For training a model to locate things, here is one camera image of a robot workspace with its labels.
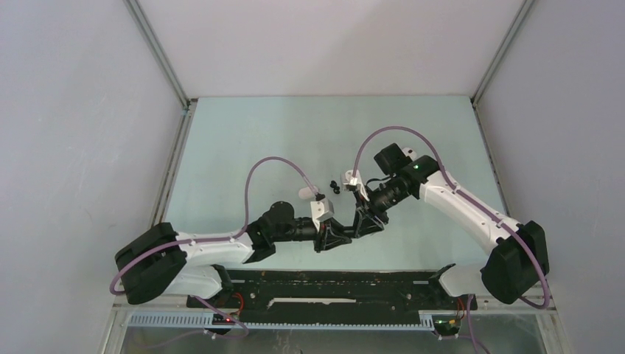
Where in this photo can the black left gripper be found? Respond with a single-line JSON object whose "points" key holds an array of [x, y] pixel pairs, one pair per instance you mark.
{"points": [[329, 236]]}

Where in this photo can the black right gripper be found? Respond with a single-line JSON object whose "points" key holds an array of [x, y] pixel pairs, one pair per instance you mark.
{"points": [[364, 223]]}

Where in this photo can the white oval charging case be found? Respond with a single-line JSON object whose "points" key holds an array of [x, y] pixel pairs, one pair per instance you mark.
{"points": [[307, 193]]}

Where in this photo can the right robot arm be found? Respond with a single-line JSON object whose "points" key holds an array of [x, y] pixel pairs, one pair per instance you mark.
{"points": [[517, 252]]}

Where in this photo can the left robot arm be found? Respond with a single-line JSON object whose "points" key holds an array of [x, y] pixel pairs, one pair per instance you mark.
{"points": [[162, 261]]}

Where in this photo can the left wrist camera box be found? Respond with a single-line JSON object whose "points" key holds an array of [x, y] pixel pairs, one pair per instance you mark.
{"points": [[321, 211]]}

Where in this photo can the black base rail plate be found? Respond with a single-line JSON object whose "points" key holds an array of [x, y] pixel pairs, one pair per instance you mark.
{"points": [[269, 294]]}

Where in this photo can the white cable duct strip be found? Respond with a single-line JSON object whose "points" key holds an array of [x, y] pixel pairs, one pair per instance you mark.
{"points": [[209, 320]]}

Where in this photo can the aluminium frame rail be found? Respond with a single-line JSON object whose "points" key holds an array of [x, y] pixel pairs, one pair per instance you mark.
{"points": [[185, 304]]}

